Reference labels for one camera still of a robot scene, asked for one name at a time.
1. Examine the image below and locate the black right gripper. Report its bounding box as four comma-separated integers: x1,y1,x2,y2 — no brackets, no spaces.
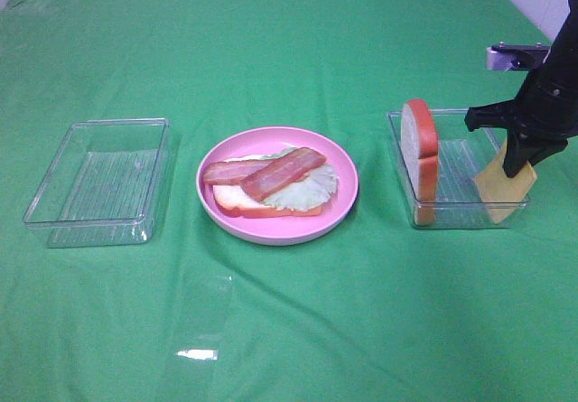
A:
465,70,577,178

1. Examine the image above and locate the yellow cheese slice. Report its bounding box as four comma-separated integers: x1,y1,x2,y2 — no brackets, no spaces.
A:
473,142,537,224

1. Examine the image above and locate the bread slice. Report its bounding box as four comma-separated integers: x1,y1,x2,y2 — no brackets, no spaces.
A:
400,98,439,226
202,148,329,218

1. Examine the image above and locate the green lettuce leaf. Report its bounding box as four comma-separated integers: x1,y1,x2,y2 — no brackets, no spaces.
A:
262,163,339,211

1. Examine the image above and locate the bacon strip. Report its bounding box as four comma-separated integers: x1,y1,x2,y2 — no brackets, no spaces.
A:
240,147,326,201
202,159,272,185

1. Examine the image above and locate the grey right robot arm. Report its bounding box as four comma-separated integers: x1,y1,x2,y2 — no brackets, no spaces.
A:
465,0,577,178

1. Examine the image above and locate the right clear plastic tray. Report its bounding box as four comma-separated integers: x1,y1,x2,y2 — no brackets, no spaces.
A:
386,108,529,229

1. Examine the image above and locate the clear plastic tray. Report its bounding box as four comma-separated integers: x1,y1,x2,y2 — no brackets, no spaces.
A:
386,108,529,229
23,118,170,248

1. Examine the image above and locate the green tablecloth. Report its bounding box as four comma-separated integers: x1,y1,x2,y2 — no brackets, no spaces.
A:
1,0,577,401

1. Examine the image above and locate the pink round plate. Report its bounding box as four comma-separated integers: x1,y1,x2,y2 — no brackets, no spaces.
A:
195,126,359,246

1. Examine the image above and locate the left clear plastic tray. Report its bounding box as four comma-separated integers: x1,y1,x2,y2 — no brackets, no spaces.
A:
23,118,170,248

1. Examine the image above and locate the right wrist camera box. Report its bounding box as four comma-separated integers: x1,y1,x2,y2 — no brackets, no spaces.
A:
486,42,550,71

